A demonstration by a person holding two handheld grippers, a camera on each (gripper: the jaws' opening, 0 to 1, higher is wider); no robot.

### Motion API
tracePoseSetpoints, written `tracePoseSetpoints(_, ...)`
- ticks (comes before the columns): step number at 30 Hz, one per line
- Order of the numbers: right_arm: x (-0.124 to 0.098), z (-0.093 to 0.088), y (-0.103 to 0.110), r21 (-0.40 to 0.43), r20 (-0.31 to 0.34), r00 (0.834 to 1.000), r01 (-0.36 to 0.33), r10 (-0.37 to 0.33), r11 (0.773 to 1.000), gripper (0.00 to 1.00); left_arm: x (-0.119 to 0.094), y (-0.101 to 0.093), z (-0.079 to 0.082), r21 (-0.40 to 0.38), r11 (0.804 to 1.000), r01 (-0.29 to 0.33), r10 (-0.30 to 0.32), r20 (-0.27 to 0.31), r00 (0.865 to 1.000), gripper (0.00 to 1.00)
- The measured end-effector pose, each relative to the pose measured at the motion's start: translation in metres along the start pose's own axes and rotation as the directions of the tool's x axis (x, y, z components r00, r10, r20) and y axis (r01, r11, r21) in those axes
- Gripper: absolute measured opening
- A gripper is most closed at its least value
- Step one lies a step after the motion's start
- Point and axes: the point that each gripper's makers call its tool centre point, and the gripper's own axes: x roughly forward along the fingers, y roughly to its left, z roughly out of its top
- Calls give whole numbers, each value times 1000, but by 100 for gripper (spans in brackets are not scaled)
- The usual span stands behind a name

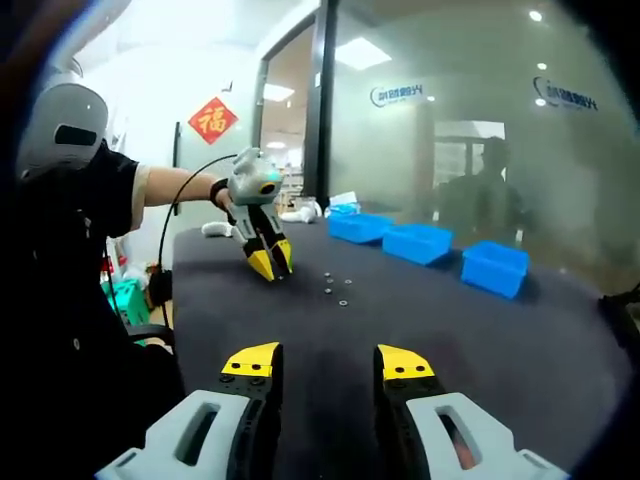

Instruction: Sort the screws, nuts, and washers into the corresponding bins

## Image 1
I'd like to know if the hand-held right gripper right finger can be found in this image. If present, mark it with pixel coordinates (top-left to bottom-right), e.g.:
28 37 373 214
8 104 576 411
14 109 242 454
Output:
373 343 571 480

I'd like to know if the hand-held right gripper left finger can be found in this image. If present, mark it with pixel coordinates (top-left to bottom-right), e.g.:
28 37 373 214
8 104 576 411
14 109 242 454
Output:
94 342 284 480

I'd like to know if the blue plastic bin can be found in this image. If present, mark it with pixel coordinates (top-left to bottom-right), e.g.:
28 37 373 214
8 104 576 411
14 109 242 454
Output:
460 239 531 301
382 223 455 266
327 213 396 246

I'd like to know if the person's left hand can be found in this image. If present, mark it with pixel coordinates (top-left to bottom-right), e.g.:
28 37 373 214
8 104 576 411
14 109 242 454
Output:
219 192 241 226

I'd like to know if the blue white tissue pack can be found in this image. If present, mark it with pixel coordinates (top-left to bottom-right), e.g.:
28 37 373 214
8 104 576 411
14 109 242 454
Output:
324 191 361 219

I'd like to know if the black office chair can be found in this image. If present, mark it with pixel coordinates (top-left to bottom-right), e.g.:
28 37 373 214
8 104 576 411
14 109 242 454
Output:
124 322 176 351

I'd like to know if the green plastic basket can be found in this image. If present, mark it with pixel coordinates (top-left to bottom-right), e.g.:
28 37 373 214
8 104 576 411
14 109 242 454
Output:
102 277 151 326

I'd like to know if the blue logo sticker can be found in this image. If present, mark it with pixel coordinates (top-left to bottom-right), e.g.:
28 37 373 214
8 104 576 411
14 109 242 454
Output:
369 83 427 109

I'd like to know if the person in black shirt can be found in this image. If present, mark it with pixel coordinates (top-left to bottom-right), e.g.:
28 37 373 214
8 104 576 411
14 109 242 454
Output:
0 142 186 480

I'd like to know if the black wrist strap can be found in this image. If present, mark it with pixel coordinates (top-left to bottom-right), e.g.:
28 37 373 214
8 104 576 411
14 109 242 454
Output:
209 179 230 210

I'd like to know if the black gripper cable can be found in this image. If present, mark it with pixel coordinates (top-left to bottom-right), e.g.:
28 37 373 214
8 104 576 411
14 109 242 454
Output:
157 153 239 331

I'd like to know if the red diamond wall decoration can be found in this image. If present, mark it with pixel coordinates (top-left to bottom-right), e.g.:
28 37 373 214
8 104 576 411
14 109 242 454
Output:
187 96 239 146

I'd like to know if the black door frame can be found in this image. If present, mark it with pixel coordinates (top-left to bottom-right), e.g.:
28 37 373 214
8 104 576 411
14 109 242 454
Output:
252 9 321 151

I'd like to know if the black glass wall frame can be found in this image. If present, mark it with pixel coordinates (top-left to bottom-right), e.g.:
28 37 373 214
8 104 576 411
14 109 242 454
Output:
302 0 341 201

